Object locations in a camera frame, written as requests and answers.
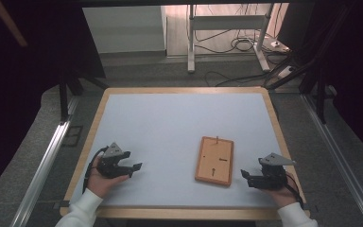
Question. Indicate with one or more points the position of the person's left hand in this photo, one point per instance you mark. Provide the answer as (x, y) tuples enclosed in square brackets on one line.
[(102, 186)]

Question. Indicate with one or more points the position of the black metal stand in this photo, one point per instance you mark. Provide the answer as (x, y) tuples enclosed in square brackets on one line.
[(319, 94), (63, 97)]

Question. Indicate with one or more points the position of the wooden beam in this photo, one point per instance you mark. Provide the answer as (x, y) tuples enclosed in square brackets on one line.
[(9, 23)]

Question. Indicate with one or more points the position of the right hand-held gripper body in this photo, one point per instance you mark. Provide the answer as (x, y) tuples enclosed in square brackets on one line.
[(272, 176)]

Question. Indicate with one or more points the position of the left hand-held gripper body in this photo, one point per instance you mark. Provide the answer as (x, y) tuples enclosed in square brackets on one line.
[(111, 164)]

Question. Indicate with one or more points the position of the white table mat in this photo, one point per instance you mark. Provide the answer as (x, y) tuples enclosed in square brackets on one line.
[(176, 126)]

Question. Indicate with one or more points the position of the silver metal rail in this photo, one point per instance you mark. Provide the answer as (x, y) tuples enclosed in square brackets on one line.
[(41, 170), (340, 160)]

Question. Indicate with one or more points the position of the person's right hand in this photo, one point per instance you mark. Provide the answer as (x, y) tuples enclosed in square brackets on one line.
[(282, 195)]

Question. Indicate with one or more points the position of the white metal desk frame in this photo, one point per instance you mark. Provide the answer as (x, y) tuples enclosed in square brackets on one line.
[(230, 22)]

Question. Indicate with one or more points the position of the white power strip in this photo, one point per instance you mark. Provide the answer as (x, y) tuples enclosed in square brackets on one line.
[(286, 72)]

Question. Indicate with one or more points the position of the wooden photo frame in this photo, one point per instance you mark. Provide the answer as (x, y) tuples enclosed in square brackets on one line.
[(214, 161)]

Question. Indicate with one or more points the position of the small white adapter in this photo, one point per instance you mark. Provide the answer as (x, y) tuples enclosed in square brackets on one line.
[(275, 43)]

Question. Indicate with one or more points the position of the white cabinet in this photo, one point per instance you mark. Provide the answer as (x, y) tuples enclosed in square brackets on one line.
[(124, 30)]

